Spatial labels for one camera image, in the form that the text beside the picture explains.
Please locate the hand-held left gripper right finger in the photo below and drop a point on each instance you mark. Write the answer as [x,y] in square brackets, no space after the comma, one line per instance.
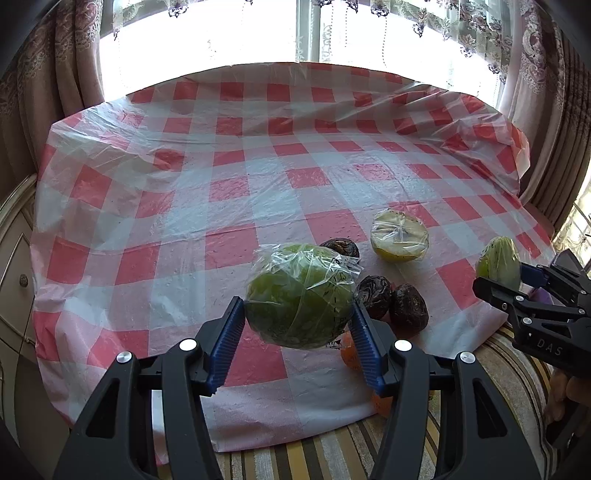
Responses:
[364,341]

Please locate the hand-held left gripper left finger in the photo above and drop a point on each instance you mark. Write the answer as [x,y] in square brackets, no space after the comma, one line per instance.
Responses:
[228,341]

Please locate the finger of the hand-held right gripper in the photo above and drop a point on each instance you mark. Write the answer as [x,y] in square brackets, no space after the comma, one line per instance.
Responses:
[535,274]
[503,297]

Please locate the small green cabbage piece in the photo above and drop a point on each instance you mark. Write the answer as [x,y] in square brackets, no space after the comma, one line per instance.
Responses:
[498,263]

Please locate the dark wrinkled passion fruit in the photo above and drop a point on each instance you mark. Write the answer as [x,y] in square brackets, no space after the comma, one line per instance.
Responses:
[339,247]
[374,295]
[408,308]

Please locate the person's right hand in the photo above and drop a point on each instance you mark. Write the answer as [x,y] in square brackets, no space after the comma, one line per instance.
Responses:
[561,392]

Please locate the orange tangerine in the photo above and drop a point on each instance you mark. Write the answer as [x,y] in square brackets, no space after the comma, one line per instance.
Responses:
[352,353]

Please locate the purple cloth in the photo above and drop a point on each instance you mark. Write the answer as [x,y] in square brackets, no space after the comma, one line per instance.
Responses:
[541,295]

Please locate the striped table cloth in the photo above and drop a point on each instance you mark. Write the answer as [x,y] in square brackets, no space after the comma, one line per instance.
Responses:
[512,392]

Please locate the plastic-wrapped halved yellow fruit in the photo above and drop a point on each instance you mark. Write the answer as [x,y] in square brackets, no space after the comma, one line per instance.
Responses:
[399,235]

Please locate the patterned pink curtain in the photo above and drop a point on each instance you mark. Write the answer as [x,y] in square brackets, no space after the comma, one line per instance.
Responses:
[51,60]
[549,106]

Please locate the red white checkered tablecloth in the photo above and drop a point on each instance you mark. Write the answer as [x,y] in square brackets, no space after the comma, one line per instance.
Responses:
[231,161]

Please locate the cream wooden cabinet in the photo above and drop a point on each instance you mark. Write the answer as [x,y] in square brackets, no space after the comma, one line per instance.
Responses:
[18,277]

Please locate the floral lace valance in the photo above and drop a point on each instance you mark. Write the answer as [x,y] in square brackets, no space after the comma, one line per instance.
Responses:
[415,18]

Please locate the white window frame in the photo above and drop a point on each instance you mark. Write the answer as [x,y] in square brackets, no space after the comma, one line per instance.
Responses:
[314,32]

